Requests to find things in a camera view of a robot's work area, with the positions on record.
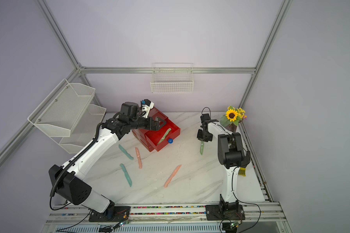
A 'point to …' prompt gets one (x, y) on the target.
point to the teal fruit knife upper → (125, 152)
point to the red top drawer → (158, 139)
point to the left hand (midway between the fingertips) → (158, 123)
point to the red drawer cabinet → (139, 134)
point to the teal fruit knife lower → (127, 176)
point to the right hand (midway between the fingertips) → (203, 140)
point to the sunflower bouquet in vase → (230, 120)
